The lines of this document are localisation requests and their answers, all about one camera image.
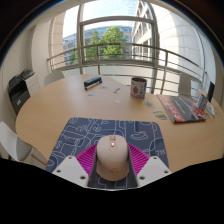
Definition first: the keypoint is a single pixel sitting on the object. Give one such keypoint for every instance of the small sticker card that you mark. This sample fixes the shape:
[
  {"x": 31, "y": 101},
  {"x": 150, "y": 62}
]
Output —
[
  {"x": 149, "y": 104},
  {"x": 160, "y": 115}
]

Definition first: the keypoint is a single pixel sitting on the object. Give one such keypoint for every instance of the metal balcony railing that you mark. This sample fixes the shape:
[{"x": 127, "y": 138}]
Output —
[{"x": 126, "y": 44}]

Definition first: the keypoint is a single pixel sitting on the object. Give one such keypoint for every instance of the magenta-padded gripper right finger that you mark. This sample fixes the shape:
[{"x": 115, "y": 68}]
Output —
[{"x": 150, "y": 166}]

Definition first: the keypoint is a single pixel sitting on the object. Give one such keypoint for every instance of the black cylinder speaker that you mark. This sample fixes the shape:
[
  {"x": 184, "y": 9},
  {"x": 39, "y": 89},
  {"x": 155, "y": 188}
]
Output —
[{"x": 211, "y": 91}]

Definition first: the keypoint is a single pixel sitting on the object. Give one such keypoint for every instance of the white chair with wooden legs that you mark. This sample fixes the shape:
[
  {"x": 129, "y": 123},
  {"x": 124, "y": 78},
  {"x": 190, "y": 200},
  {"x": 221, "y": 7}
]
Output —
[{"x": 13, "y": 145}]

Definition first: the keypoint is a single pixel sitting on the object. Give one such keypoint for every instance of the beige computer mouse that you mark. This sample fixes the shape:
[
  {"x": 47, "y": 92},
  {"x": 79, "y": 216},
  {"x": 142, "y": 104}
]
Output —
[{"x": 112, "y": 156}]

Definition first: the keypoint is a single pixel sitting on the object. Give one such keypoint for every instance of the blue patterned mouse pad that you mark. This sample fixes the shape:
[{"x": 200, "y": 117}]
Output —
[{"x": 83, "y": 133}]

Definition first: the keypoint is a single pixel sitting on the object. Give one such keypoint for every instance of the black and blue stapler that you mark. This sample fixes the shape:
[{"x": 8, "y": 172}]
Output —
[{"x": 92, "y": 82}]

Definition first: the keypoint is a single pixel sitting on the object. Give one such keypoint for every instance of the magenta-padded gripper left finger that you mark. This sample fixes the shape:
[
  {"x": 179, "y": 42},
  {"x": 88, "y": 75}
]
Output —
[{"x": 73, "y": 168}]

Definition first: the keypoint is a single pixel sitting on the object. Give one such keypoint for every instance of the black and white printer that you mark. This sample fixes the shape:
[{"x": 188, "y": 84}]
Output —
[{"x": 20, "y": 90}]

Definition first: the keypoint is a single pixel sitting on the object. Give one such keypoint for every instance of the red magazine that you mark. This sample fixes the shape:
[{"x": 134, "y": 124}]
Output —
[{"x": 181, "y": 108}]

